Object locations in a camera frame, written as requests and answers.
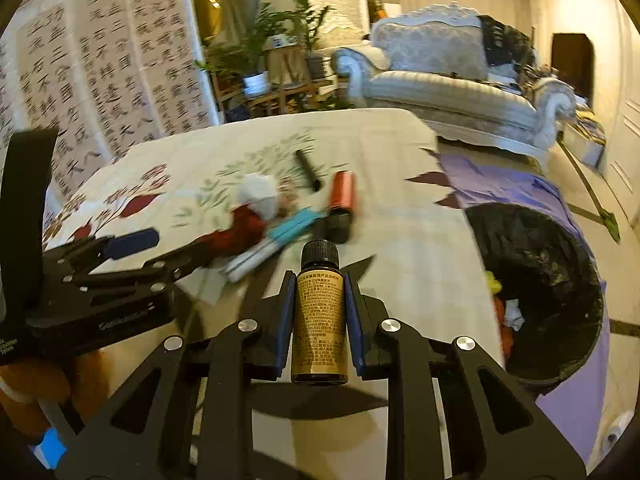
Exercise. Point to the ornate white sofa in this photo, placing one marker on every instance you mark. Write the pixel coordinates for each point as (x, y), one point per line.
(450, 90)

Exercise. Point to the tall plant in white pot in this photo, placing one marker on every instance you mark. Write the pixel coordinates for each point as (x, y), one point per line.
(255, 82)

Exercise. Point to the white paper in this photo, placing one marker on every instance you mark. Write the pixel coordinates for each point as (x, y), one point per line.
(515, 312)
(257, 195)

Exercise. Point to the green slippers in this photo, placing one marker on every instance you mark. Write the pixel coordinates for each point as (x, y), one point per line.
(611, 225)

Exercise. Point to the dark brown covered cabinet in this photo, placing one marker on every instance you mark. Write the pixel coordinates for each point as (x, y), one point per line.
(572, 65)

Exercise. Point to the white panelled door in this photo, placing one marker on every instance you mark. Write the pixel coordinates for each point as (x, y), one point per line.
(625, 135)

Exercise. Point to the green plant in dark pot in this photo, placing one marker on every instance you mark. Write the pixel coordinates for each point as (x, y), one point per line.
(312, 35)

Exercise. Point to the black jacket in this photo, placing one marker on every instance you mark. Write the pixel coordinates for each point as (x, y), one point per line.
(500, 40)

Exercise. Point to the blue tape piece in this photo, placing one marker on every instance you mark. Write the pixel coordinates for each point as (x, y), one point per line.
(50, 447)

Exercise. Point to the purple floor cloth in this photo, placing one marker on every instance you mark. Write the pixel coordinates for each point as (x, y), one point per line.
(500, 180)

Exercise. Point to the white storage box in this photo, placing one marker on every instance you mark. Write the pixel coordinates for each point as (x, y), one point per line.
(587, 135)

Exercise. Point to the white small appliance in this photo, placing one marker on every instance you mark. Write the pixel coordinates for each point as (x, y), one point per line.
(612, 435)

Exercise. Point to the yellow foam fruit net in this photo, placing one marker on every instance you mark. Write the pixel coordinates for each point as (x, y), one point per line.
(492, 282)

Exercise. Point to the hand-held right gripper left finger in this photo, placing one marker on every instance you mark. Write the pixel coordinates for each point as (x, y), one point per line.
(286, 320)

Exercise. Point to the calligraphy paper wall hanging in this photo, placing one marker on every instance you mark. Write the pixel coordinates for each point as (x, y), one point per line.
(100, 60)

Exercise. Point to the ornate white armchair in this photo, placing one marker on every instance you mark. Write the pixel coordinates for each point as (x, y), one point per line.
(345, 44)

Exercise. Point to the small white printed box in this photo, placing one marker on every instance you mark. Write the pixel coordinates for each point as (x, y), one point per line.
(280, 40)

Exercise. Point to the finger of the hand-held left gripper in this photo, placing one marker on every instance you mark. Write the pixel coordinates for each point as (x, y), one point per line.
(170, 270)
(132, 243)

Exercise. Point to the dark clothes pile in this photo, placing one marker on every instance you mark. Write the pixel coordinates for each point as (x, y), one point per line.
(540, 74)

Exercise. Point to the wooden plant stand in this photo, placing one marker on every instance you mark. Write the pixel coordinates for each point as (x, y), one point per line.
(285, 82)

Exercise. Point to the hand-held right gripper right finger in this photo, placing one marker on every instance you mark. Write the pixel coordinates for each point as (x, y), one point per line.
(354, 325)

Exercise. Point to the dark red bag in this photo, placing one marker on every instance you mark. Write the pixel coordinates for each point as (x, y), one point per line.
(240, 230)

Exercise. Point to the small low green plant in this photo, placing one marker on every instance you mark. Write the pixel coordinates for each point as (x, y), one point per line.
(332, 103)

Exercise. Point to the trash bin with black bag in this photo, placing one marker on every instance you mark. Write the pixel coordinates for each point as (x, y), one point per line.
(550, 260)

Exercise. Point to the black marker pen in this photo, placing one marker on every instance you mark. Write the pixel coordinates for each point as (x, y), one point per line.
(307, 170)

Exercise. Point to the yellow label brown bottle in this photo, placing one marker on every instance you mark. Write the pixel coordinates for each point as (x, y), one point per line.
(320, 320)

